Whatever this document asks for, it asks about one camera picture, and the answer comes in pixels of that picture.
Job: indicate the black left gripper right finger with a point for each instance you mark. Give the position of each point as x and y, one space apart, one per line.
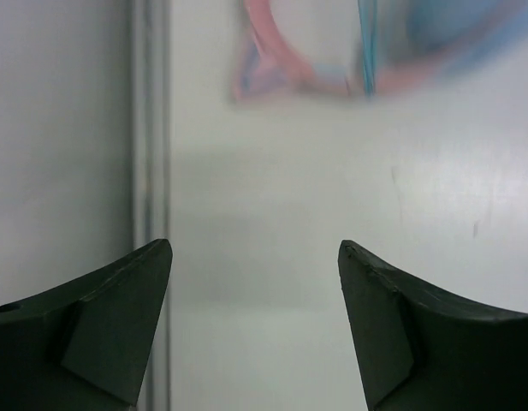
420 347

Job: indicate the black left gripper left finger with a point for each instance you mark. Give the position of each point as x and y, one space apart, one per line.
85 344

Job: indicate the pink blue cat-ear headphones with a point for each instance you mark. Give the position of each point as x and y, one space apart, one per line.
370 48

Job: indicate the aluminium table edge rail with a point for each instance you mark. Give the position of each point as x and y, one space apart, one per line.
151 169

